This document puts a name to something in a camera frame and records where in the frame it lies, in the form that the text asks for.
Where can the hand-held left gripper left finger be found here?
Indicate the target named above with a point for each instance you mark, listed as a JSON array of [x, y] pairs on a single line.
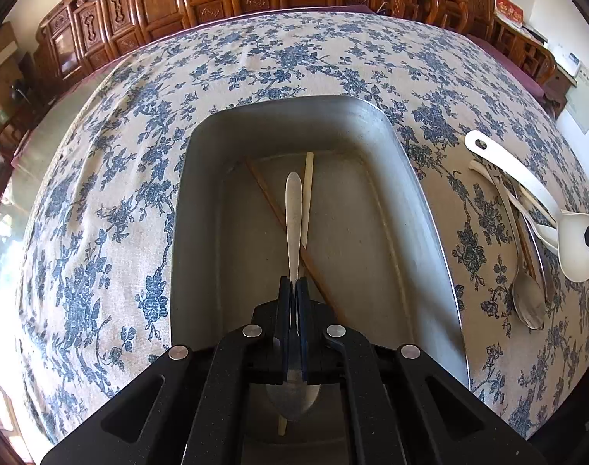
[[285, 310]]

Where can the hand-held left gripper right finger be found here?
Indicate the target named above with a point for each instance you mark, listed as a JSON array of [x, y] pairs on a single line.
[[304, 310]]

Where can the metal utensil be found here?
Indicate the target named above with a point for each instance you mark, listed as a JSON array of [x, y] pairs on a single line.
[[546, 271]]

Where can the brown wooden chopstick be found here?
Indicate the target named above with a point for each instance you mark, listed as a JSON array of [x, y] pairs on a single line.
[[267, 198], [526, 252]]

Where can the metal spoon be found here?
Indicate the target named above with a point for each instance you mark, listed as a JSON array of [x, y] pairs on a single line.
[[293, 213], [527, 300]]

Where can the light wooden chopstick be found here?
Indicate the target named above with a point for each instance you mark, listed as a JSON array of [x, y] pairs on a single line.
[[307, 198]]

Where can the white plastic ladle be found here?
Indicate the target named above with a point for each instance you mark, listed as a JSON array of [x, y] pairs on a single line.
[[509, 167]]

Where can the grey metal utensil box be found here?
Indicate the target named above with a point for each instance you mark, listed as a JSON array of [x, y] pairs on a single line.
[[367, 213]]

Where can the white plastic fork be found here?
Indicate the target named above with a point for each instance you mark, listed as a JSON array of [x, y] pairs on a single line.
[[496, 177]]

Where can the white plastic spoon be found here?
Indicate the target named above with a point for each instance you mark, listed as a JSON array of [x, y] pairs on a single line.
[[478, 167]]

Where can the blue floral tablecloth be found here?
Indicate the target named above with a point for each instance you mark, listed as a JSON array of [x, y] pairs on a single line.
[[129, 203]]

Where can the purple armchair cushion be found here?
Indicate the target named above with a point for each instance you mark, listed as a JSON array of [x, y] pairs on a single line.
[[512, 65]]

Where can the red calendar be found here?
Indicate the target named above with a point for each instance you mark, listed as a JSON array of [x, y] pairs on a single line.
[[509, 11]]

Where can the carved wooden armchair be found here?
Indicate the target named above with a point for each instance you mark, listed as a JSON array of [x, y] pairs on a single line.
[[468, 5]]

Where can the purple sofa cushion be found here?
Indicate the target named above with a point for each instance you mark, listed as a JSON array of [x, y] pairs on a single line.
[[284, 11]]

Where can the dark wooden chair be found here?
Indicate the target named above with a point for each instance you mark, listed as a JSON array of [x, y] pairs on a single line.
[[13, 116]]

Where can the cardboard box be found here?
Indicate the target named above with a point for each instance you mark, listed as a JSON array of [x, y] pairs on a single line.
[[1, 41]]

